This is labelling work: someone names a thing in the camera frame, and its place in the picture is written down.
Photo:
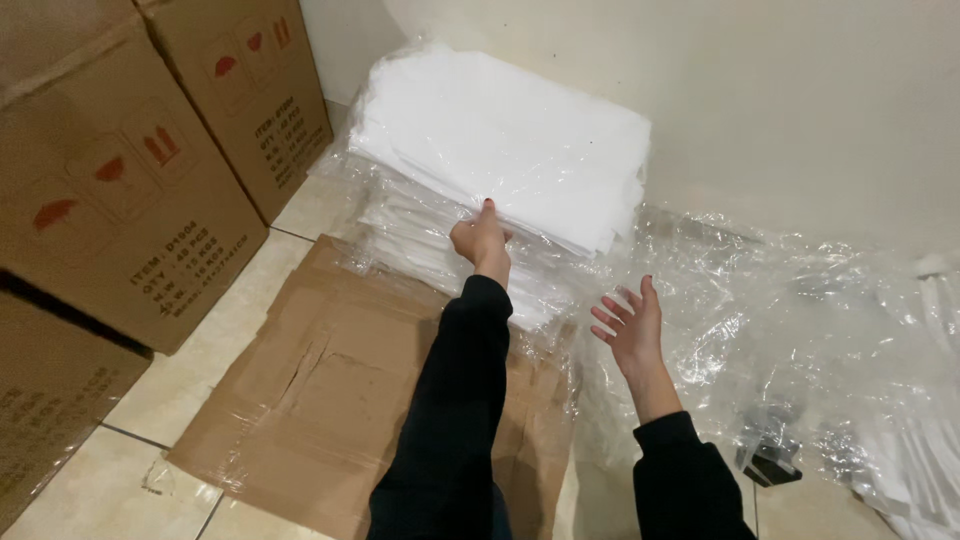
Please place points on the person's right hand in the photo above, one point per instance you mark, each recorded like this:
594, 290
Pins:
637, 337

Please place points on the person's left hand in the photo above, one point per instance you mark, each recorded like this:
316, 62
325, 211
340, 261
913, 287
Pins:
482, 241

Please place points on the white sheet packet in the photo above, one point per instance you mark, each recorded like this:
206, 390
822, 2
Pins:
510, 135

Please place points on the stack of white bagged sheets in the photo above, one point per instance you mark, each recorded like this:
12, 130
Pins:
420, 240

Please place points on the crumpled clear plastic wrap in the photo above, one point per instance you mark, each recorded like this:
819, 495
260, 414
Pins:
757, 330

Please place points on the small black object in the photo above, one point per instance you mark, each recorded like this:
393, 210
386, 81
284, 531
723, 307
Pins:
769, 454

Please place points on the flattened brown cardboard sheet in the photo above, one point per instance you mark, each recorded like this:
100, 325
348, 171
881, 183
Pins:
330, 397

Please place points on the large brown cardboard box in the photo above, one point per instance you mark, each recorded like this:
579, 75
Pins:
97, 187
255, 90
52, 397

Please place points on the clear tape scrap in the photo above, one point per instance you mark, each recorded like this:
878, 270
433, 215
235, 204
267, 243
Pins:
159, 477

